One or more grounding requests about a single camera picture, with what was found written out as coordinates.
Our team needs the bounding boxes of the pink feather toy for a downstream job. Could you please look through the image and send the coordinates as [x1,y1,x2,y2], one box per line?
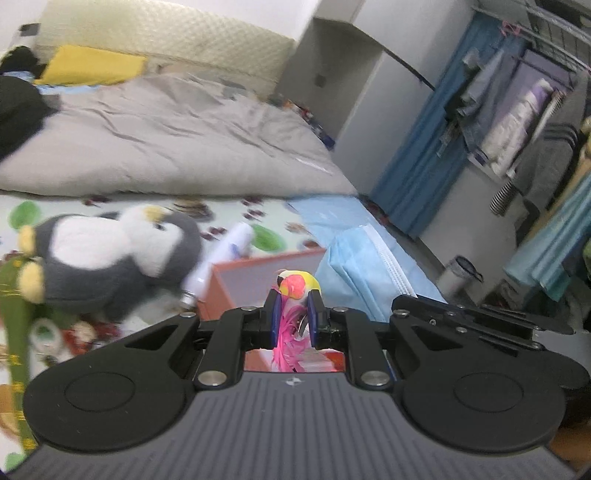
[273,270,321,373]

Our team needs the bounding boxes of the red snack wrapper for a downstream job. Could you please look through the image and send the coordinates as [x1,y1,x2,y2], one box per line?
[62,320,120,356]

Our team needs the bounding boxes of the white fluffy hair tie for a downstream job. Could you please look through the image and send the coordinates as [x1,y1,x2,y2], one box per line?
[28,317,66,368]

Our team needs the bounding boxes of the blue face mask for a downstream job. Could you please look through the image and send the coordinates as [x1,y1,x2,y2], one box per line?
[315,224,417,323]

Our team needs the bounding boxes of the orange cardboard box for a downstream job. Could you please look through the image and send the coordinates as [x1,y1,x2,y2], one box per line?
[197,247,345,373]

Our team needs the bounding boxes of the small trash bin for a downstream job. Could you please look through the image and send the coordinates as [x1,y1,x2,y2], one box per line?
[436,255,484,297]

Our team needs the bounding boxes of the white spray bottle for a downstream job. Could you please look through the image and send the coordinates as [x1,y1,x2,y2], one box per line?
[178,222,257,309]

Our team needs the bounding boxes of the grey white penguin plush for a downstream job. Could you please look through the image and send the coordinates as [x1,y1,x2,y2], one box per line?
[17,204,202,321]

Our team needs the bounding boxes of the blue curtain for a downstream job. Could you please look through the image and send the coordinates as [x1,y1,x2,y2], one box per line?
[370,13,528,239]

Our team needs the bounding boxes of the fruit print table cloth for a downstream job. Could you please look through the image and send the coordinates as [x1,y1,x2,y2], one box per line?
[1,195,322,471]

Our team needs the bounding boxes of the grey duvet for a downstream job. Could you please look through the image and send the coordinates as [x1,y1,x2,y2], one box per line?
[1,74,355,198]

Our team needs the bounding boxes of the hanging clothes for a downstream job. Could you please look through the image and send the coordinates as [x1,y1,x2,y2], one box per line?
[445,45,591,301]

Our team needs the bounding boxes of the green fabric massage hammer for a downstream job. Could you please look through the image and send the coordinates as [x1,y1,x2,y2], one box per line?
[1,255,37,454]

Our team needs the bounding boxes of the grey white wardrobe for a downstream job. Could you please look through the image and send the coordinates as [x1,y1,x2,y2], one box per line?
[276,0,474,194]

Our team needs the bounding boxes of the black clothes pile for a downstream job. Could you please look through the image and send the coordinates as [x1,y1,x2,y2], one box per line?
[1,46,61,160]

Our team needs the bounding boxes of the yellow pillow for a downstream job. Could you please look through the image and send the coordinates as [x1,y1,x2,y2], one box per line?
[35,45,147,86]

